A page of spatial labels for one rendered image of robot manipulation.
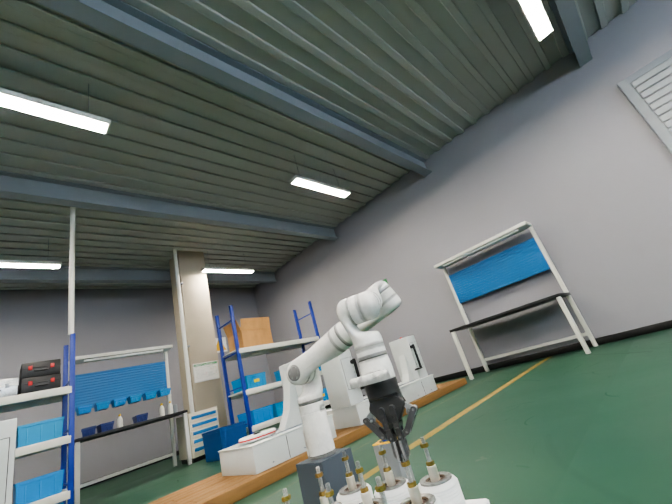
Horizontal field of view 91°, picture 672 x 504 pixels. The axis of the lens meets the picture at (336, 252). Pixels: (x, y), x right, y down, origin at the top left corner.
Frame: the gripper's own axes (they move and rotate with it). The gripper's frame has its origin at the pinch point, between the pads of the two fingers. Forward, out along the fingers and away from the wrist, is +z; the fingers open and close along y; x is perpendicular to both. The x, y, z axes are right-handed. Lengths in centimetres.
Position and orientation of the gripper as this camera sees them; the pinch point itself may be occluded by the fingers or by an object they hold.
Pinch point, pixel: (400, 449)
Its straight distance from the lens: 82.6
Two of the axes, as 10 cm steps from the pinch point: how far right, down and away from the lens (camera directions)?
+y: -8.6, 3.9, 3.2
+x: -4.2, -2.2, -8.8
